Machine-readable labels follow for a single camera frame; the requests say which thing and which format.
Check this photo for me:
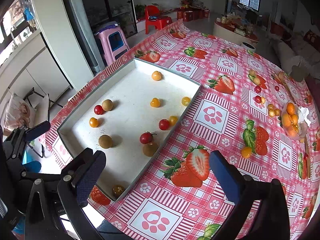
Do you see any white shallow tray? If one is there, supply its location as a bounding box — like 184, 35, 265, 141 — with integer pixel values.
57, 59, 201, 201

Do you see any orange kumquat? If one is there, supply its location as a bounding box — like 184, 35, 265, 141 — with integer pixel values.
150, 98, 161, 108

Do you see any tan longan fruit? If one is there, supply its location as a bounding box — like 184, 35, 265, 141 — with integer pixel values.
98, 134, 113, 149
253, 77, 260, 86
101, 99, 114, 112
249, 70, 256, 76

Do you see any pink plastic stool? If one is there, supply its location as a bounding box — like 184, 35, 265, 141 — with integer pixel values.
94, 21, 129, 66

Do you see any grey sofa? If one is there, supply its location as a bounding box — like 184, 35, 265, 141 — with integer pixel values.
270, 34, 319, 82

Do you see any red plastic chair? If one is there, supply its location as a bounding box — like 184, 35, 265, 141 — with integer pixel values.
145, 5, 172, 34

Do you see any pink strawberry tablecloth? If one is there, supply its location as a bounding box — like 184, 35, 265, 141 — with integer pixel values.
45, 21, 319, 239

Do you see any yellow fruit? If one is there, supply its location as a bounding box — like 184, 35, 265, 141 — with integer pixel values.
181, 96, 191, 107

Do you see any round coffee table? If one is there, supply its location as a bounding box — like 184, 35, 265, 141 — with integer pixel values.
213, 15, 259, 45

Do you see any red cherry tomato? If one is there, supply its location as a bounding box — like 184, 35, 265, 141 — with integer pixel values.
254, 95, 262, 103
158, 119, 170, 131
94, 105, 105, 115

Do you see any red cushion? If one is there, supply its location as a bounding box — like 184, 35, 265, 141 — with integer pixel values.
303, 29, 319, 48

